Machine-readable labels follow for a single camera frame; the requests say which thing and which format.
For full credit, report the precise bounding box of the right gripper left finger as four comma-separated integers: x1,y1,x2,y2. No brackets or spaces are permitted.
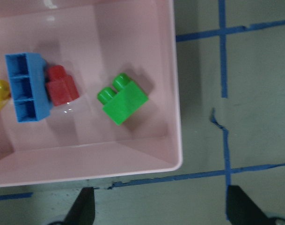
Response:
63,187,95,225

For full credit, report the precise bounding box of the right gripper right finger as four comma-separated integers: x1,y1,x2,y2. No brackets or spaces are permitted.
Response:
226,185,272,225

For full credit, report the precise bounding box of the green toy block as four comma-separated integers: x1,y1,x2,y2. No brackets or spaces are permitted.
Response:
97,73,148,126

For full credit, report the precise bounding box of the red toy block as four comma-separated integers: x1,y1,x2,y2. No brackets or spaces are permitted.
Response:
46,65,80,106

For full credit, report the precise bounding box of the blue toy block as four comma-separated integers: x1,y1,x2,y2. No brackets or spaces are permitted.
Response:
5,52,52,123

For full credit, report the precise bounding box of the pink plastic box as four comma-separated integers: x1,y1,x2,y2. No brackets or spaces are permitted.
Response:
0,0,183,187

